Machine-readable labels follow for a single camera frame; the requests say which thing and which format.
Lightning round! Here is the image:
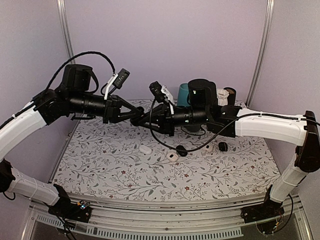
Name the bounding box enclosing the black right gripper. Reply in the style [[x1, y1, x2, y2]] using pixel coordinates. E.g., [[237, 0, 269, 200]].
[[138, 101, 209, 136]]

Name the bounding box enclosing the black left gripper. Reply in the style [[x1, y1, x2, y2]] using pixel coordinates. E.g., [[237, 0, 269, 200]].
[[69, 90, 142, 124]]

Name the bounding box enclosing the black earbud charging case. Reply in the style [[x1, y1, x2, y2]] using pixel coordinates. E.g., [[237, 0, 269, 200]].
[[129, 106, 147, 127]]

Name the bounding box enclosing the white earbud charging case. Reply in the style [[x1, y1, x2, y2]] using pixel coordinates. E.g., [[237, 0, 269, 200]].
[[139, 145, 152, 155]]

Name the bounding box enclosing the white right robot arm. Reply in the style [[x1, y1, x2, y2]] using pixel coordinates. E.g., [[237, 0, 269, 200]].
[[132, 78, 320, 218]]

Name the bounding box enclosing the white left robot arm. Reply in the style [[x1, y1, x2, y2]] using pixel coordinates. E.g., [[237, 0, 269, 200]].
[[0, 64, 142, 217]]

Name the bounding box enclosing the cream case with black oval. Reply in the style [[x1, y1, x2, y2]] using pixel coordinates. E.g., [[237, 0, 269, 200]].
[[166, 152, 179, 162]]

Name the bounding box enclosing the small black round case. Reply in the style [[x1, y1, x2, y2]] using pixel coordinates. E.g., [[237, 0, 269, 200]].
[[218, 141, 228, 152]]

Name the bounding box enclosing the dark grey mug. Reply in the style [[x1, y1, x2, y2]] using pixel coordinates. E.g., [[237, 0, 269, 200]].
[[185, 125, 201, 133]]

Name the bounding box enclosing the teal tall vase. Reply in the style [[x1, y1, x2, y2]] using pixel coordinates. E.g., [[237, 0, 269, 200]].
[[177, 83, 190, 107]]

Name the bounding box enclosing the floral patterned table mat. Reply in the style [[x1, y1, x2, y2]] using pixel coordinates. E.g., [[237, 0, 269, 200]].
[[52, 117, 280, 202]]

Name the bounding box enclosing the white ribbed vase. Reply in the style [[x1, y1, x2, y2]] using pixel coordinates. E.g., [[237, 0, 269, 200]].
[[216, 88, 229, 106]]

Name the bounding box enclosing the black cylinder vase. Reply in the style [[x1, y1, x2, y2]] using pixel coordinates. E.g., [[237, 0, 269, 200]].
[[224, 87, 237, 106]]

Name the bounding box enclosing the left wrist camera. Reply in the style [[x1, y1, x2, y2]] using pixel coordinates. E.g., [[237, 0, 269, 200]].
[[100, 68, 130, 100]]

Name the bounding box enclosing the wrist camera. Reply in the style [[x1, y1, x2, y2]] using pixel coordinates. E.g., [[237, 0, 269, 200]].
[[149, 81, 175, 115], [100, 68, 130, 100]]

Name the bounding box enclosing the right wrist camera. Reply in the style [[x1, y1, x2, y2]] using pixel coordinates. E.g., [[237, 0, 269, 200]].
[[149, 81, 175, 115]]

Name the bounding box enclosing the aluminium frame post left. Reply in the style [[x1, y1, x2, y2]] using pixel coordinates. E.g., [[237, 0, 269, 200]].
[[56, 0, 74, 58]]

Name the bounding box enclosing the aluminium frame post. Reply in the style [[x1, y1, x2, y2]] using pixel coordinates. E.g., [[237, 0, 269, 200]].
[[56, 0, 74, 58], [245, 0, 275, 107]]

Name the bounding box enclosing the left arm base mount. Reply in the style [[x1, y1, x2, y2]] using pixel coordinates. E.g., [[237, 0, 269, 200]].
[[48, 184, 92, 223]]

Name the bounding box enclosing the aluminium front rail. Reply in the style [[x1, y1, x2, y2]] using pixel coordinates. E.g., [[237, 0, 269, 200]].
[[22, 194, 313, 240]]

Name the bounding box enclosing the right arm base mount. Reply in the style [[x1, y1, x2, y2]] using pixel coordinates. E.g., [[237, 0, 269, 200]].
[[240, 185, 285, 223]]

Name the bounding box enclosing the aluminium frame post right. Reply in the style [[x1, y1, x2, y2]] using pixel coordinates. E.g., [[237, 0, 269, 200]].
[[245, 0, 275, 107]]

